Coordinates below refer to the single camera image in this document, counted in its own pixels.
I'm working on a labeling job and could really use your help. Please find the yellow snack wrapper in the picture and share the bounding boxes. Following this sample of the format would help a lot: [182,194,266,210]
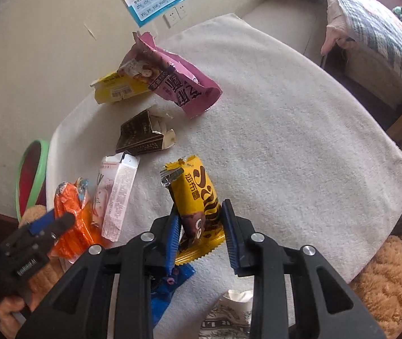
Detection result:
[160,155,227,265]

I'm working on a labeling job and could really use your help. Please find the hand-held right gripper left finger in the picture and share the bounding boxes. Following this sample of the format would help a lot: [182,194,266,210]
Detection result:
[16,203,184,339]

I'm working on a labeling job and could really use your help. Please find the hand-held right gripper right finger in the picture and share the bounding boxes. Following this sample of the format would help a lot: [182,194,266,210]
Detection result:
[221,199,387,339]

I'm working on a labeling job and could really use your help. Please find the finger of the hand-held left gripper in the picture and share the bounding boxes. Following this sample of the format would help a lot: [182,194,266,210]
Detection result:
[42,212,77,247]
[20,209,58,236]

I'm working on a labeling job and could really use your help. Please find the patterned paper bag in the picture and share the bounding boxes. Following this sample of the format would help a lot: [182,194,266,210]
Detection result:
[199,289,254,339]

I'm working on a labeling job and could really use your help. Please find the blue snack wrapper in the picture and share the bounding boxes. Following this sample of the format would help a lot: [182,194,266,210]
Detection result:
[150,263,195,327]

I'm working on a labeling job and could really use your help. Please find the pink bed sheet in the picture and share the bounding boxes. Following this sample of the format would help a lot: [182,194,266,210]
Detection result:
[321,0,355,55]

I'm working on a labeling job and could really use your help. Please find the yellow cardboard box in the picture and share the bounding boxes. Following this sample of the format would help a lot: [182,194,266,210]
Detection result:
[91,71,152,105]

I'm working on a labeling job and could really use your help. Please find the bed with patterned quilt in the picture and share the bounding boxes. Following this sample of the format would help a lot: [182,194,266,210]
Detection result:
[330,0,402,89]

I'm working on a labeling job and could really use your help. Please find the person's left hand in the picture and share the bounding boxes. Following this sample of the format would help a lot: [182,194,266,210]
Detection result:
[0,295,30,334]

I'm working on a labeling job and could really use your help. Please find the white towel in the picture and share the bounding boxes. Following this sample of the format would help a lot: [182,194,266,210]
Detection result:
[46,13,402,339]

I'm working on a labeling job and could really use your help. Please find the white pink paper box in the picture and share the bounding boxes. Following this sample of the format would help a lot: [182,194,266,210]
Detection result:
[93,152,140,244]

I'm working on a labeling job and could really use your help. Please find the brown paper carton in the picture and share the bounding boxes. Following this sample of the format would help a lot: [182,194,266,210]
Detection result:
[115,106,176,156]

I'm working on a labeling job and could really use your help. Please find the pink snack wrapper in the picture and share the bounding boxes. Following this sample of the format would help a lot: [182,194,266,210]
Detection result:
[118,31,223,119]

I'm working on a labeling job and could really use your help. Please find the green rimmed red bin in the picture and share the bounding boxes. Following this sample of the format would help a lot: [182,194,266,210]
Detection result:
[15,139,51,221]

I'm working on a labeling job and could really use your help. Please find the brown fluffy blanket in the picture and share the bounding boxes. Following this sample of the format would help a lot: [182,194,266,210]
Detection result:
[18,203,402,339]

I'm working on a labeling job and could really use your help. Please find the orange plastic wrapper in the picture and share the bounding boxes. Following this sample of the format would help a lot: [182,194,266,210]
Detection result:
[49,178,104,260]

